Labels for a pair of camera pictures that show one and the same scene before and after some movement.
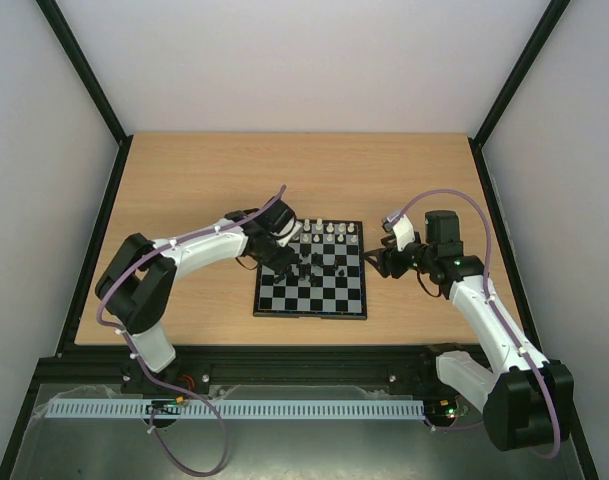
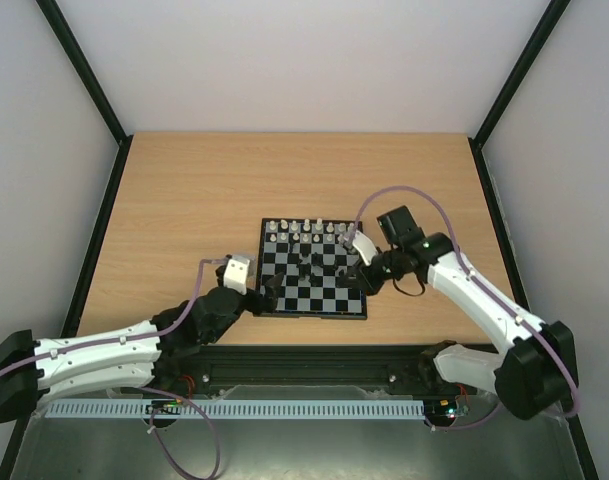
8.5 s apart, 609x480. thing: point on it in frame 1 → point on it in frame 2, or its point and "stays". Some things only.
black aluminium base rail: [100, 367] stays
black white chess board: [328, 282] stays
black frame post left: [88, 75] stays
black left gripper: [281, 264] → [272, 289]
